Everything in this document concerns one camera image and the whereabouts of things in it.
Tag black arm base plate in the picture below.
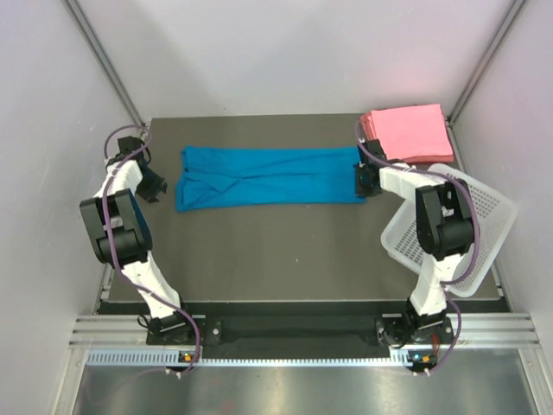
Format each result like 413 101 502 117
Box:
146 300 455 360

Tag purple cable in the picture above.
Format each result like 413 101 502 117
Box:
103 124 204 381
354 119 483 375

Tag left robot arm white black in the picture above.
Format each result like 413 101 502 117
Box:
79 136 196 344

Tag slotted grey cable duct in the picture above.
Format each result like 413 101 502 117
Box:
86 348 437 368

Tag right aluminium corner post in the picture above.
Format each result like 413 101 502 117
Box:
446 0 531 126

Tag white perforated plastic basket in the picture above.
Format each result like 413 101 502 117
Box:
381 163 517 297

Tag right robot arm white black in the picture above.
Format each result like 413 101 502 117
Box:
354 137 480 345

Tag aluminium frame rail front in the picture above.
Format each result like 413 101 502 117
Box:
69 313 540 349

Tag folded pink t shirt stack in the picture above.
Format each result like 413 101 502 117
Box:
360 104 454 163

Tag aluminium corner post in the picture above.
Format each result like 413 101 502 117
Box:
61 0 144 125
446 0 531 126

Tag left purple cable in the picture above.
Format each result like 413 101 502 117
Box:
103 124 204 381

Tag blue t shirt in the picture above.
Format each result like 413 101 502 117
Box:
175 146 364 213

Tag left aluminium corner post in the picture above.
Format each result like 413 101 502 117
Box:
61 0 144 125

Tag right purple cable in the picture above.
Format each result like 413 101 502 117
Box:
354 119 483 375

